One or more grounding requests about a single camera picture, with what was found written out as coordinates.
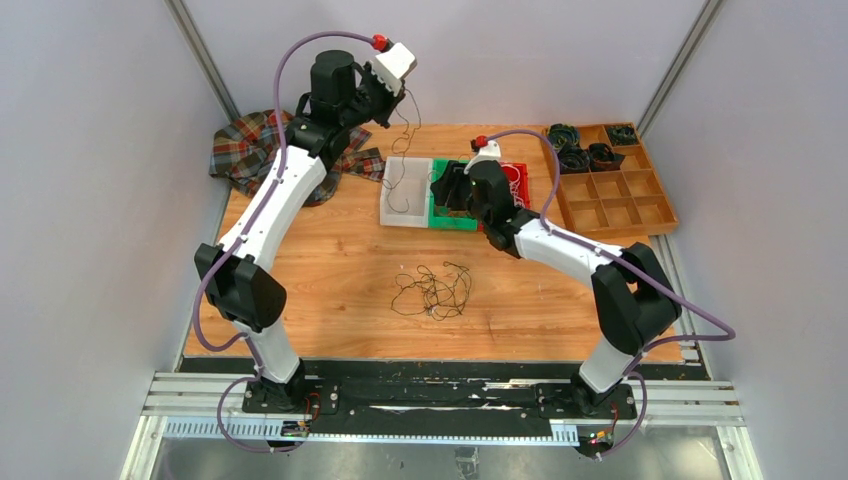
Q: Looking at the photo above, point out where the orange cable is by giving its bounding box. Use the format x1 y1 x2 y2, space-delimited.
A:
430 155 478 221

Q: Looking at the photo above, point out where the white cable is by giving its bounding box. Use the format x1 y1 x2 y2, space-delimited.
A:
500 162 531 210

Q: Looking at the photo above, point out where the black cable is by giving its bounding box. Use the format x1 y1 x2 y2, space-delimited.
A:
380 87 473 323

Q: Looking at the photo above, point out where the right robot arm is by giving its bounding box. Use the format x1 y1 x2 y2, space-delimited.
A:
430 161 682 417

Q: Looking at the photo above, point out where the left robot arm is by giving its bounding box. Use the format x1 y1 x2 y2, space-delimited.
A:
194 43 417 413

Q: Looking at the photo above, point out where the green plastic bin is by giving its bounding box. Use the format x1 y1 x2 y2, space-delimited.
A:
427 158 479 231

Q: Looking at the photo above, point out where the white plastic bin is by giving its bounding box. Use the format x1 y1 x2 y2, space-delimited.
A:
379 156 434 228

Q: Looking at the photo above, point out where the red plastic bin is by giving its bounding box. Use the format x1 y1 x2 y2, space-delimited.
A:
470 161 531 232

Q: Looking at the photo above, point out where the black coiled roll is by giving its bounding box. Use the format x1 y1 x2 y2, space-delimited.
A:
587 143 625 172
557 146 591 175
604 124 640 147
546 123 581 152

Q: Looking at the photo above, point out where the plaid cloth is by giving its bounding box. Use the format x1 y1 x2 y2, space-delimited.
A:
209 110 386 207

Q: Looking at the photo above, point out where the wooden compartment tray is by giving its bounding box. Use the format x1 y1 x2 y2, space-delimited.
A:
543 124 679 240

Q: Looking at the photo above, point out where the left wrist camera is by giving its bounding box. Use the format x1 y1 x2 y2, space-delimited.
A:
371 43 417 97

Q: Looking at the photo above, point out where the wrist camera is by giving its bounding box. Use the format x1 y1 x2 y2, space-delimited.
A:
371 43 417 97
464 135 502 175

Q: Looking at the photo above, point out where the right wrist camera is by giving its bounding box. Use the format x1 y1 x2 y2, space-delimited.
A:
464 135 502 175

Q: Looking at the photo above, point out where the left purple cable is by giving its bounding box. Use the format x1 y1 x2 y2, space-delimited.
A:
190 30 389 455

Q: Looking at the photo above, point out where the purple cable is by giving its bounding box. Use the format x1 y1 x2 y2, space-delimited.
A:
190 30 389 455
483 128 737 458

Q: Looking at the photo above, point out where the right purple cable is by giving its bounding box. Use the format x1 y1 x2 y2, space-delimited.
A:
483 128 737 458

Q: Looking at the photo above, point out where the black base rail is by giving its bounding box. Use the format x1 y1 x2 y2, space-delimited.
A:
225 357 743 458

